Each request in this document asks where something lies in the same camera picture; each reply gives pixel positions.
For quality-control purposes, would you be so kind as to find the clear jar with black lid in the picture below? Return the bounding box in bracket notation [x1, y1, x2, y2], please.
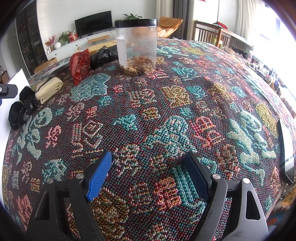
[114, 19, 158, 76]

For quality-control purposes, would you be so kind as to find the smartphone at table edge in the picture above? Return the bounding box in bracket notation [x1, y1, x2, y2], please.
[277, 120, 295, 185]

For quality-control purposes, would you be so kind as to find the brown cardboard box on floor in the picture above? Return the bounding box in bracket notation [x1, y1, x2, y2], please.
[34, 58, 57, 74]

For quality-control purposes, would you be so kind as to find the black display cabinet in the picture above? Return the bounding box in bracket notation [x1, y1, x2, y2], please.
[16, 1, 47, 76]

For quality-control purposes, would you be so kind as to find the white tv cabinet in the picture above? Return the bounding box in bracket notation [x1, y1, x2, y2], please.
[46, 30, 116, 61]

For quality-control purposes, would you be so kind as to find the potted green plant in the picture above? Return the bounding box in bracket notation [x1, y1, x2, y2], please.
[123, 13, 142, 20]

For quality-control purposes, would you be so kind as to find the grey curtain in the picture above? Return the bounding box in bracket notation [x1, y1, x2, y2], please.
[173, 0, 194, 40]

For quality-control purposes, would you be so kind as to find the yellow flat cardboard box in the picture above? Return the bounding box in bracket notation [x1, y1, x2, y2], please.
[88, 40, 116, 52]

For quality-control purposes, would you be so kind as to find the beige cloth with band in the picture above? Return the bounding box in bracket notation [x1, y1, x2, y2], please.
[36, 77, 63, 104]

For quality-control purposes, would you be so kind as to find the orange lounge chair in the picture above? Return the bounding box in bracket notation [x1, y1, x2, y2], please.
[158, 16, 183, 38]

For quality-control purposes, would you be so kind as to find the black plastic bag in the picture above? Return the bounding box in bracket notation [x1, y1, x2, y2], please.
[90, 45, 118, 70]

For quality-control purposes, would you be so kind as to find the red flower vase arrangement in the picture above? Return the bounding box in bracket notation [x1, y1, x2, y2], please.
[45, 35, 56, 52]

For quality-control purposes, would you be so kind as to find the wooden railing furniture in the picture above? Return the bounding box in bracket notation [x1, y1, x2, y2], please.
[192, 21, 253, 53]

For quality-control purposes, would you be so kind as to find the green plant with red decoration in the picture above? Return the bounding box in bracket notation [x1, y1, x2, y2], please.
[59, 31, 78, 44]

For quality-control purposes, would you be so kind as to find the red patterned pouch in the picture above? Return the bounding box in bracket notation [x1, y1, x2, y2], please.
[69, 49, 90, 86]

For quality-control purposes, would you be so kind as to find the patterned woven table cloth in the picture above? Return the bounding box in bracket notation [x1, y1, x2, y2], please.
[3, 39, 295, 240]

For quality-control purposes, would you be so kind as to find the black flat television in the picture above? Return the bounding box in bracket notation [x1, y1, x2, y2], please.
[74, 11, 113, 37]

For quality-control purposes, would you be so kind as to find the small wooden bench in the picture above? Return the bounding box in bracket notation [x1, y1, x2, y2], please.
[88, 35, 110, 45]

